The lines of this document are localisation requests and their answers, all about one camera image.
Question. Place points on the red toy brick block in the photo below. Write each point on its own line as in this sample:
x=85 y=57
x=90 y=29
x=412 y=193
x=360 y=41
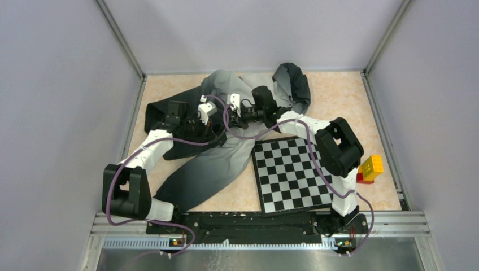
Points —
x=360 y=179

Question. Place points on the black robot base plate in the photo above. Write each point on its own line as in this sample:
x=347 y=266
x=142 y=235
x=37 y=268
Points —
x=253 y=228

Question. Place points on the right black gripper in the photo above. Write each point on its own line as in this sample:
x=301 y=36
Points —
x=242 y=122

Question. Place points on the aluminium frame rail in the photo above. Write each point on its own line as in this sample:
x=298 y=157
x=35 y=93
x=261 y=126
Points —
x=381 y=224

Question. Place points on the black white checkerboard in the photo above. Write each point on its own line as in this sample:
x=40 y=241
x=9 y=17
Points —
x=286 y=178

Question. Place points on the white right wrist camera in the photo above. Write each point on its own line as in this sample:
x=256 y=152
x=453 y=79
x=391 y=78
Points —
x=234 y=102

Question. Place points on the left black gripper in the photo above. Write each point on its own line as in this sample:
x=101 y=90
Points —
x=207 y=134

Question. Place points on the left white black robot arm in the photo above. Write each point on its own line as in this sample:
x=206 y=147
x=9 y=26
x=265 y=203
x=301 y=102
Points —
x=126 y=189

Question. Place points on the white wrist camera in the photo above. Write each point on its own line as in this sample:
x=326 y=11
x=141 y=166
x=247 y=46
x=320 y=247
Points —
x=234 y=102
x=206 y=110

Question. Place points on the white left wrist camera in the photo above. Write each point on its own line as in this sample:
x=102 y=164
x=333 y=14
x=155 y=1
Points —
x=206 y=110

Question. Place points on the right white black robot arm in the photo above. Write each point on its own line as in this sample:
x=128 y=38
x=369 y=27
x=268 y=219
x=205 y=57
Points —
x=339 y=149

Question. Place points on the grey gradient zip jacket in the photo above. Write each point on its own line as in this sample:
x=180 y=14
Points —
x=214 y=169

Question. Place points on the yellow toy brick block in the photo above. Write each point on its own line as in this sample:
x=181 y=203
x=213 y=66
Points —
x=372 y=167

